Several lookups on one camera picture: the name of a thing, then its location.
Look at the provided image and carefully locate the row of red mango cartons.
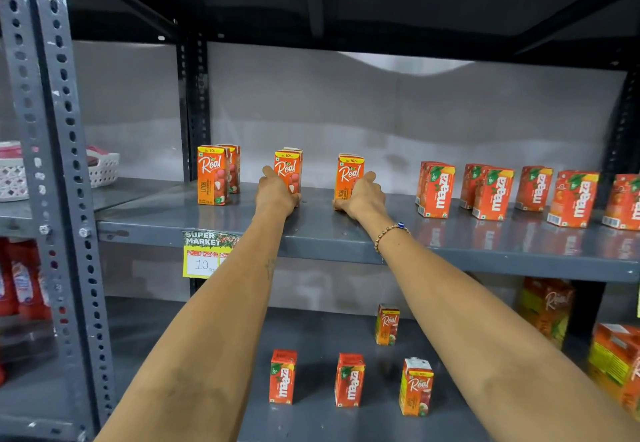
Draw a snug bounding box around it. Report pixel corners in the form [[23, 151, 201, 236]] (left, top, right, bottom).
[[415, 160, 640, 232]]

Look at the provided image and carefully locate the red and white pouch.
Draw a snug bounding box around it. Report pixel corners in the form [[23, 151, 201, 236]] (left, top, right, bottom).
[[0, 238, 18, 318], [9, 240, 52, 321]]

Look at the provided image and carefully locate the orange and yellow juice box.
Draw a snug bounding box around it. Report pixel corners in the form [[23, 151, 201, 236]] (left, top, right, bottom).
[[587, 322, 640, 421]]

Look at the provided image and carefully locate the small orange juice carton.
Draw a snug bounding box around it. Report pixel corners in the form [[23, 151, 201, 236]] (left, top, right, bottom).
[[375, 305, 401, 347]]

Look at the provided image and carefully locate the white perforated basket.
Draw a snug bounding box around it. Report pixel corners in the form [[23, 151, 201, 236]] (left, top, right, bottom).
[[87, 152, 121, 188]]

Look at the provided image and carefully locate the yellow shelf price tag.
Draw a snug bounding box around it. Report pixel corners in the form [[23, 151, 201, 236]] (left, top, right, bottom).
[[182, 230, 242, 280]]

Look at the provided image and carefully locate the person's left forearm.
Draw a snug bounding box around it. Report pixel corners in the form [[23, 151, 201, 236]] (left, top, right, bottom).
[[95, 209, 300, 442]]

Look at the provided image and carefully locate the orange multipack of juice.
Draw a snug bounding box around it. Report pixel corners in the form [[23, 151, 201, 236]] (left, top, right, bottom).
[[516, 277, 576, 350]]

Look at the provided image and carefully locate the red mango juice carton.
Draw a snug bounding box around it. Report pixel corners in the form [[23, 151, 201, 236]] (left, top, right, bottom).
[[268, 349, 299, 406], [334, 353, 367, 409]]

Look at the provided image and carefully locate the red packet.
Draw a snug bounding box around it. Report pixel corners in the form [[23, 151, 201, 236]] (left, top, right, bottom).
[[85, 145, 112, 167]]

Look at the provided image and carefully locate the white-topped orange juice carton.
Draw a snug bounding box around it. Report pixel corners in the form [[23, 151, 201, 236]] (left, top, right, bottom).
[[398, 357, 435, 418]]

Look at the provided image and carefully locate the grey metal shelf rack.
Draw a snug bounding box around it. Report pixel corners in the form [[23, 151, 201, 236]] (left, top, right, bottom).
[[0, 0, 187, 442], [27, 0, 640, 442]]

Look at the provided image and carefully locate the person's left hand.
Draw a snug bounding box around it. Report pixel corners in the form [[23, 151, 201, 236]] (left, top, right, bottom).
[[254, 165, 302, 220]]

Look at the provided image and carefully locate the person's right forearm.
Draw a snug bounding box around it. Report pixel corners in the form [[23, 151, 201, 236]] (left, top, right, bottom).
[[356, 215, 640, 442]]

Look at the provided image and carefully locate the beaded bracelet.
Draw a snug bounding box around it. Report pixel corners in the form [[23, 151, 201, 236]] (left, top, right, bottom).
[[374, 223, 412, 253]]

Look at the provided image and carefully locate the person's right hand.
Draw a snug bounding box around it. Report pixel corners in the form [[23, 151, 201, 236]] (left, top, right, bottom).
[[332, 171, 387, 225]]

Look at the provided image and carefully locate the white lattice basket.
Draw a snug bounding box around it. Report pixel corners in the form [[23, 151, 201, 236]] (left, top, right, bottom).
[[0, 158, 30, 202]]

